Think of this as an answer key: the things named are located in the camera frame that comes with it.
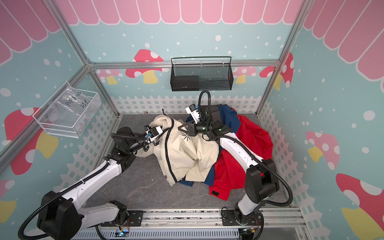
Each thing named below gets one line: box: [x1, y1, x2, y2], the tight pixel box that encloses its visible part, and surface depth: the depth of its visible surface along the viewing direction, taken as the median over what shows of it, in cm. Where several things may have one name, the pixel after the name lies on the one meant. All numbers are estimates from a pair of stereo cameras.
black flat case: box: [200, 105, 222, 122], surface depth 64 cm
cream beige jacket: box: [134, 114, 220, 187], surface depth 75 cm
